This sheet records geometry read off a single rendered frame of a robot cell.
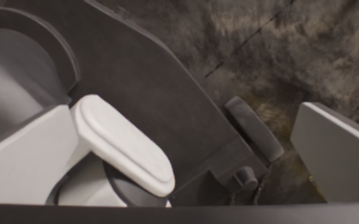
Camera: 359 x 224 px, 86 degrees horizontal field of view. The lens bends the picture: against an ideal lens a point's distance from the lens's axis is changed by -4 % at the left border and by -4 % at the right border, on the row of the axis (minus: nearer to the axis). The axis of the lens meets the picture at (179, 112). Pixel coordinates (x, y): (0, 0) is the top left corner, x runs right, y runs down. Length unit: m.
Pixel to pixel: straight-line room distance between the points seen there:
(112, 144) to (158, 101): 0.17
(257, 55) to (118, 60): 0.40
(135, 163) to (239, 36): 0.45
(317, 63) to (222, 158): 0.45
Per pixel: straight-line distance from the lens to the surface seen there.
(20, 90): 0.29
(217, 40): 0.58
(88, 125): 0.27
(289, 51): 0.70
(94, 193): 0.33
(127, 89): 0.40
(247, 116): 0.51
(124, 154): 0.29
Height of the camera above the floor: 0.55
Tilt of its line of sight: 63 degrees down
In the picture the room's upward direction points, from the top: 161 degrees clockwise
